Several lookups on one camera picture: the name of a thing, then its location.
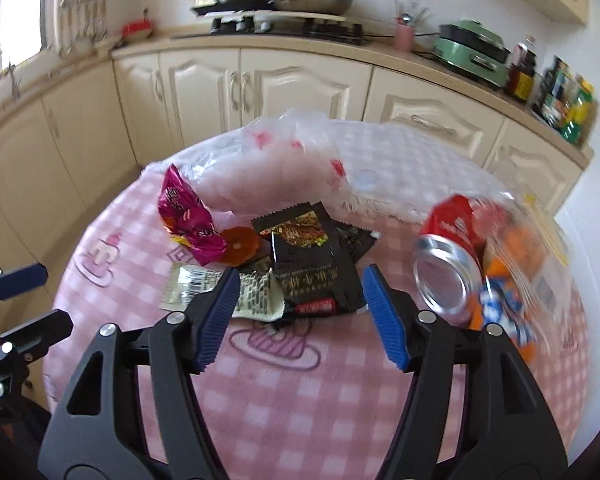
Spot white barcode sachet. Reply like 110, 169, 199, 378
159, 263, 285, 323

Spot magenta snack wrapper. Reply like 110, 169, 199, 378
157, 165, 227, 266

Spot orange round wrapper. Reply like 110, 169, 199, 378
220, 226, 261, 268

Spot black snack packet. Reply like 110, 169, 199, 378
252, 203, 366, 320

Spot clear plastic bag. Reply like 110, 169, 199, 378
171, 112, 434, 220

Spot cream kitchen cabinets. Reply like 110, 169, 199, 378
0, 36, 593, 266

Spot pink checkered tablecloth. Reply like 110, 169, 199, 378
43, 118, 592, 480

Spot orange soda can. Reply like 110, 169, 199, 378
469, 226, 544, 364

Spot red soda can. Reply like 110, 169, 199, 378
413, 194, 484, 326

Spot clear yellow plastic wrapper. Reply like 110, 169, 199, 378
490, 193, 572, 318

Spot small black packet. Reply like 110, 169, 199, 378
334, 221, 380, 262

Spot hanging utensil rack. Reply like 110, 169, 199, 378
56, 0, 108, 58

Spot red bowl on counter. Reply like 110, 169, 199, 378
121, 8, 155, 44

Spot green yellow condiment bottle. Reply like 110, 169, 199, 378
560, 76, 594, 145

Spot dark soy sauce bottle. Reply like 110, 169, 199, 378
505, 35, 536, 104

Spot black gas stove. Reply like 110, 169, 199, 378
170, 10, 386, 46

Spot green electric grill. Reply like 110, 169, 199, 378
432, 20, 510, 90

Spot pink utensil holder cup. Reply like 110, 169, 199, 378
393, 0, 429, 52

